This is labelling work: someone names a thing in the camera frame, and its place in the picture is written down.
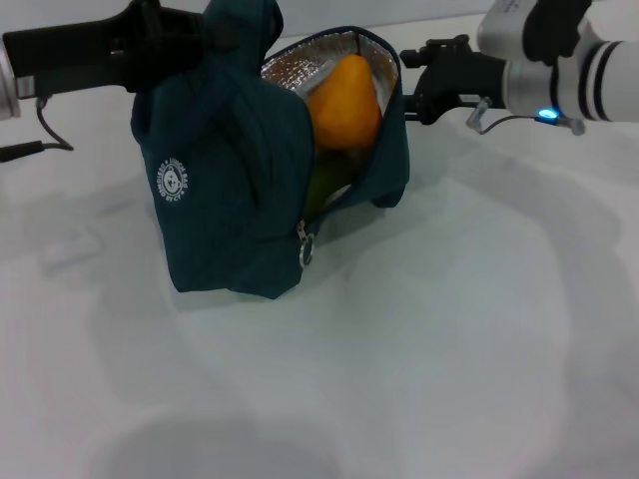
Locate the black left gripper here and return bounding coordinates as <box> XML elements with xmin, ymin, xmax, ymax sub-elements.
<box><xmin>2</xmin><ymin>0</ymin><xmax>242</xmax><ymax>95</ymax></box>

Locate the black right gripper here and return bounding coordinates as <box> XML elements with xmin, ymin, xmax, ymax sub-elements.
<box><xmin>398</xmin><ymin>34</ymin><xmax>511</xmax><ymax>127</ymax></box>

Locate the orange yellow pear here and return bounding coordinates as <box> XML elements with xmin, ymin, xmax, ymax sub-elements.
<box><xmin>305</xmin><ymin>54</ymin><xmax>383</xmax><ymax>152</ymax></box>

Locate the dark teal insulated lunch bag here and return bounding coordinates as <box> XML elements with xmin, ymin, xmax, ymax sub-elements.
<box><xmin>130</xmin><ymin>0</ymin><xmax>411</xmax><ymax>300</ymax></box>

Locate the green cucumber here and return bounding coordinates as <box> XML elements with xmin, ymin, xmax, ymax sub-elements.
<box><xmin>303</xmin><ymin>149</ymin><xmax>361</xmax><ymax>225</ymax></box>

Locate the thin right arm cable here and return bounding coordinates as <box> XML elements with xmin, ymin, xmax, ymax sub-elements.
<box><xmin>466</xmin><ymin>97</ymin><xmax>586</xmax><ymax>137</ymax></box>

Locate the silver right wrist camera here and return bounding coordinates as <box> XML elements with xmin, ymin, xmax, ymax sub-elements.
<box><xmin>476</xmin><ymin>0</ymin><xmax>536</xmax><ymax>54</ymax></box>

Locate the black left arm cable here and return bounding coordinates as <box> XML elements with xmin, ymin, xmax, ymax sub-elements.
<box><xmin>0</xmin><ymin>97</ymin><xmax>76</xmax><ymax>164</ymax></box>

